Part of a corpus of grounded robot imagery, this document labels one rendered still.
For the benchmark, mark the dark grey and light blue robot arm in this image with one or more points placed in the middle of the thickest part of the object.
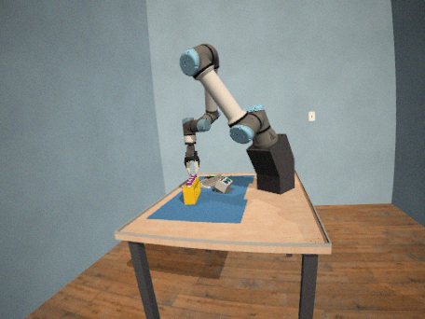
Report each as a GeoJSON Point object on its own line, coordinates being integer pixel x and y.
{"type": "Point", "coordinates": [244, 125]}

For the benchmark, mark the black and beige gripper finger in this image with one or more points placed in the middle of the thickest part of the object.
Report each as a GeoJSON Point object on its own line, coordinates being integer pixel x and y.
{"type": "Point", "coordinates": [187, 165]}
{"type": "Point", "coordinates": [197, 165]}

